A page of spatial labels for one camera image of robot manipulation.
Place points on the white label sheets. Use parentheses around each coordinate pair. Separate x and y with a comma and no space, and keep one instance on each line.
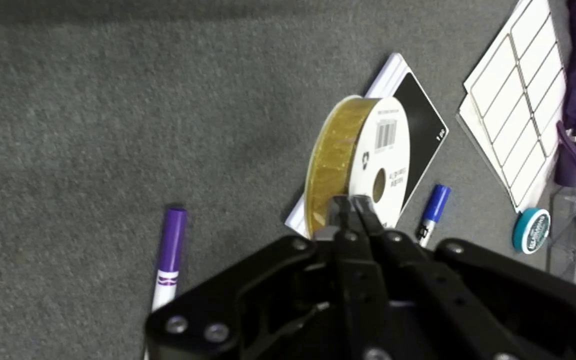
(518,100)

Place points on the blue marker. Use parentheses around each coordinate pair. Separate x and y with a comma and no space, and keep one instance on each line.
(433,212)

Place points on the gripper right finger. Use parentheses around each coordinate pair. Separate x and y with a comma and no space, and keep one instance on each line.
(488,295)

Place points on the teal tape roll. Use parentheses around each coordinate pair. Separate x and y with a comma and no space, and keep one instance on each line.
(532,231)

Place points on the gold ribbon spool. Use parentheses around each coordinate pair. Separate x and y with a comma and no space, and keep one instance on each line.
(358,160)

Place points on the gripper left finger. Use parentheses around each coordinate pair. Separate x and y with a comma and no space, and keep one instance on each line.
(248,290)

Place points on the purple marker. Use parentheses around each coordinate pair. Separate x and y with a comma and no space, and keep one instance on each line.
(170,255)

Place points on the black and white booklet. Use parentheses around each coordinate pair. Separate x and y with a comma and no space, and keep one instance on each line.
(420,127)

